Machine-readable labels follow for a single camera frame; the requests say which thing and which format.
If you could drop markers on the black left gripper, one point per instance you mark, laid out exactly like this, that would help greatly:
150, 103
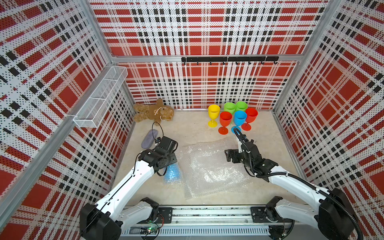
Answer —
173, 159

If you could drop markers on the yellow glass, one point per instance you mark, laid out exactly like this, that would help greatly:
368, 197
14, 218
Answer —
214, 112

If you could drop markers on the pink glass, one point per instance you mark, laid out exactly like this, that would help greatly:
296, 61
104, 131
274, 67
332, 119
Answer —
225, 120

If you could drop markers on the red glass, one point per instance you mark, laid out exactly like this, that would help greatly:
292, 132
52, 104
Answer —
251, 116

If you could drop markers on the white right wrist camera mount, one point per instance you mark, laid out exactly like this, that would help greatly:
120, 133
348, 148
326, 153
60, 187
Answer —
242, 146

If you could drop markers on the purple glass in bubble wrap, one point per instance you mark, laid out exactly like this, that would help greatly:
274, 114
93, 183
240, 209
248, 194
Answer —
149, 139

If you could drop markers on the white wire mesh basket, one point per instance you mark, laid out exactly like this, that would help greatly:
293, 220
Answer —
93, 111

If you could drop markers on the bubble wrap sheet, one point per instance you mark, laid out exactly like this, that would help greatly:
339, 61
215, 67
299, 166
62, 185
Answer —
205, 170

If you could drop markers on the green wine glass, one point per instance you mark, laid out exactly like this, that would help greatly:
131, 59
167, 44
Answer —
230, 107
241, 106

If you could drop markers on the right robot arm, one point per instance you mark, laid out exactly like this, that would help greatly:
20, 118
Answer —
329, 211

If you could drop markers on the brown teddy bear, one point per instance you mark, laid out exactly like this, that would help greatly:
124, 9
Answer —
157, 112

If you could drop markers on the black hook rail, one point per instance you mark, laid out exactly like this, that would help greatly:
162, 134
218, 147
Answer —
260, 59

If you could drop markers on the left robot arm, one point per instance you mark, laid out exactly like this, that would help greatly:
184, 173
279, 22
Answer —
108, 217

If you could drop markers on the light blue glass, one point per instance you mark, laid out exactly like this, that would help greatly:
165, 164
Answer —
239, 119

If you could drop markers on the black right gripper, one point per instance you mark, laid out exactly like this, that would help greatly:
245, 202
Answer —
235, 153

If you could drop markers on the green circuit board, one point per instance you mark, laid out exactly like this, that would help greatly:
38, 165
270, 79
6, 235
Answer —
149, 231

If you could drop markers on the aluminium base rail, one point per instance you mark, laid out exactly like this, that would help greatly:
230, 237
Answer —
204, 221

